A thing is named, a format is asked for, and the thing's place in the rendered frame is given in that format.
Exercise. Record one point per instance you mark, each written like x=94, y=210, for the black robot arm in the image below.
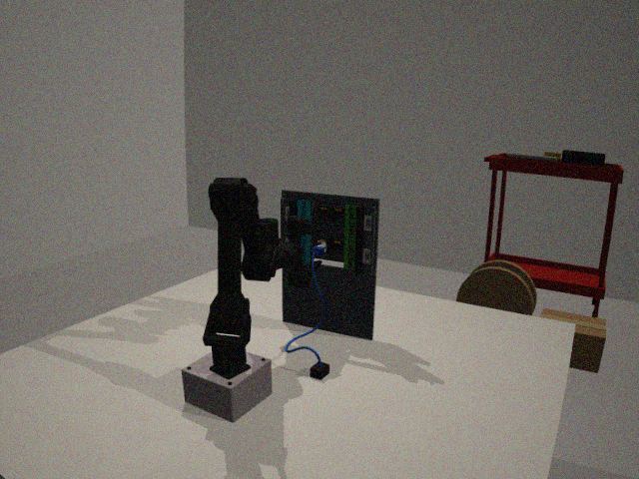
x=234, y=203

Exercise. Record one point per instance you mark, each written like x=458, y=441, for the blue cable with plug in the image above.
x=316, y=250

